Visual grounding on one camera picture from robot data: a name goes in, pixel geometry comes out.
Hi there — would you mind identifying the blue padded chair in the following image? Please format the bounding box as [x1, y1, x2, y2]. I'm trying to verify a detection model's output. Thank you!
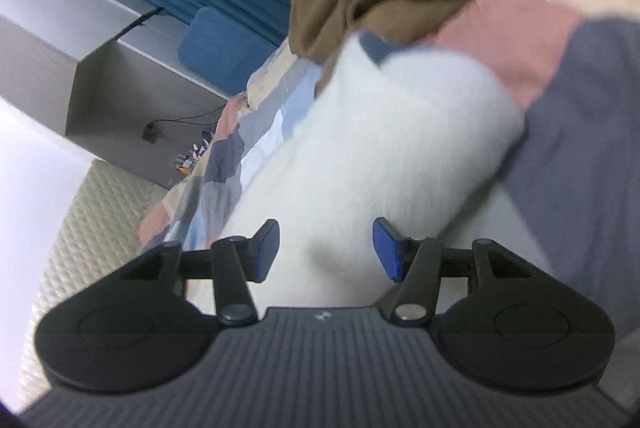
[178, 6, 284, 96]

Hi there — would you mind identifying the cream quilted headboard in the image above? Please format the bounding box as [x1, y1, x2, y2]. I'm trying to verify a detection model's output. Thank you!
[18, 159, 166, 408]

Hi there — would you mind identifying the black power cable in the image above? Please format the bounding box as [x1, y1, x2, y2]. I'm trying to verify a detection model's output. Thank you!
[141, 102, 229, 143]

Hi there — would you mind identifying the white fuzzy sweater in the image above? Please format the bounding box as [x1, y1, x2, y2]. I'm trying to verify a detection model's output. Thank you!
[224, 32, 525, 311]

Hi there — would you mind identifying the grey desk cabinet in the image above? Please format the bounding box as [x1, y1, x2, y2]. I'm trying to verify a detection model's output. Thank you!
[1, 0, 229, 188]

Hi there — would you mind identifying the patchwork colour quilt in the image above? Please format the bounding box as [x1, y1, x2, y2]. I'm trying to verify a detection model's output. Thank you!
[140, 0, 639, 335]

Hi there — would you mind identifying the small bottles cluster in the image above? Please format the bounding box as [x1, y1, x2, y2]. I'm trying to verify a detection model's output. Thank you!
[175, 129, 214, 176]

